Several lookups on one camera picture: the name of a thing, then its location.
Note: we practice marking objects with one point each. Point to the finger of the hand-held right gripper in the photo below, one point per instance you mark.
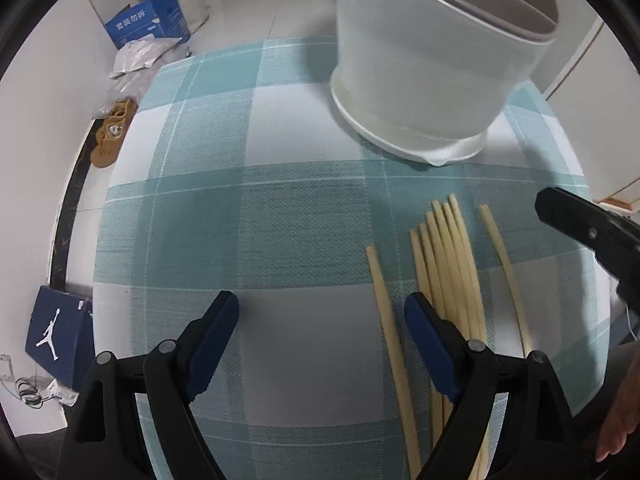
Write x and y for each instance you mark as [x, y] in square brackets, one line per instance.
[575, 220]

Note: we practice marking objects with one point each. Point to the white power strip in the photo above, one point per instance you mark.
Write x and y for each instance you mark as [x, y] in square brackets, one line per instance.
[60, 394]

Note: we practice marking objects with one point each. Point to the white oval utensil holder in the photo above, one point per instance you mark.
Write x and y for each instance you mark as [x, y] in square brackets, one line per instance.
[425, 60]

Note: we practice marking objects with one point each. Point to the grey plastic bags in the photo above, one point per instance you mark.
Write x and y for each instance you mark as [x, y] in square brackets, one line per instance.
[145, 55]

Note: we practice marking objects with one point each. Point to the white wardrobe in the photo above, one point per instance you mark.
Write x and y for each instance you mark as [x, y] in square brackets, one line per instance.
[600, 110]

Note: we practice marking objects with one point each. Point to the teal checked tablecloth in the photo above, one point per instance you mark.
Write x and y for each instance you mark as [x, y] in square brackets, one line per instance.
[275, 210]

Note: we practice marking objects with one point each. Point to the bundle of wooden chopsticks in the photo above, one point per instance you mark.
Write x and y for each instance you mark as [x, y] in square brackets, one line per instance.
[450, 270]

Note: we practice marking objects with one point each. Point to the navy shoebox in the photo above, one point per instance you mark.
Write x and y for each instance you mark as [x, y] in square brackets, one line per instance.
[57, 335]

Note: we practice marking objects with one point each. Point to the blue cardboard box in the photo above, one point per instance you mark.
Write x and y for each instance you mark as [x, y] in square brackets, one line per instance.
[145, 20]

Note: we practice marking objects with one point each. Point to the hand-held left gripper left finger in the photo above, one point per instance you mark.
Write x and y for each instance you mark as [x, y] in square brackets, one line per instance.
[212, 347]

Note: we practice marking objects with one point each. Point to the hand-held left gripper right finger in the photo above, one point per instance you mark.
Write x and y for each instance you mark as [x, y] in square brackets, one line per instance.
[430, 350]

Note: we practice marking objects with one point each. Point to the white woven sack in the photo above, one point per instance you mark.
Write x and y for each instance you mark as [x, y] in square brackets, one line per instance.
[196, 5]

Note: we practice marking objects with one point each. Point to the person's right hand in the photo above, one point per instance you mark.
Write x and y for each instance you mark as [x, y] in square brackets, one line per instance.
[622, 425]

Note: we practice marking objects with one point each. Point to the brown suede shoe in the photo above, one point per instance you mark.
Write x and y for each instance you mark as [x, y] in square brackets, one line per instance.
[121, 115]
[106, 147]

